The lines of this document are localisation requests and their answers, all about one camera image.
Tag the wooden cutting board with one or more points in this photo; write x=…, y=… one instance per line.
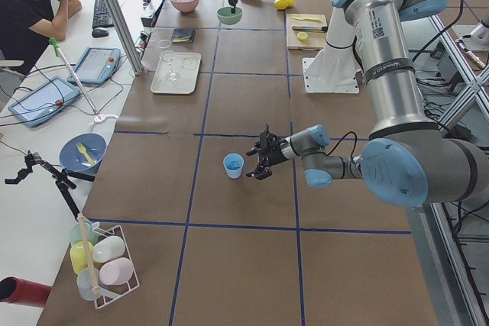
x=316, y=40

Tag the aluminium frame post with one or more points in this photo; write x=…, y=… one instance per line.
x=124, y=36

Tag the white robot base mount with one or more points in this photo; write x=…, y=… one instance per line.
x=333, y=69

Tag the half lemon slice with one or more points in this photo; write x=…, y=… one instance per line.
x=302, y=36

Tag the grey folded cloth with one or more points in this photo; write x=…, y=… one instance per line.
x=183, y=35

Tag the light green bowl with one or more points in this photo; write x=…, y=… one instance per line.
x=229, y=15

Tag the blue teach pendant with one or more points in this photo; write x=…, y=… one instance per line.
x=97, y=64
x=44, y=102

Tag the blue bowl with fork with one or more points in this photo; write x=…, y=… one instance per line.
x=83, y=153

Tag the red cylinder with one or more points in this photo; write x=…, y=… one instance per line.
x=24, y=292

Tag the yellow plastic knife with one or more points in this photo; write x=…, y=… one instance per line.
x=307, y=19

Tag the clear wine glass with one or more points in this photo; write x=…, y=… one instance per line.
x=167, y=56

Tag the blue teach pendant near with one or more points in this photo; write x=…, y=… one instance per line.
x=44, y=102

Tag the light blue plastic cup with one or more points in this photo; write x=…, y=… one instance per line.
x=233, y=164

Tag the black computer mouse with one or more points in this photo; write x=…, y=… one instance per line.
x=99, y=32

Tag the black keyboard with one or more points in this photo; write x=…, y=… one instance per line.
x=101, y=16

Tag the cream bear tray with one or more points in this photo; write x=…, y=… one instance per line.
x=187, y=65

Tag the white wire cup rack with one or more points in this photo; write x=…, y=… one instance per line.
x=102, y=262

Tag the blue teach pendant far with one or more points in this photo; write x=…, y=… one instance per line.
x=97, y=64

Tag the seated person black shirt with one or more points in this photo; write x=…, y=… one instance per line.
x=27, y=26

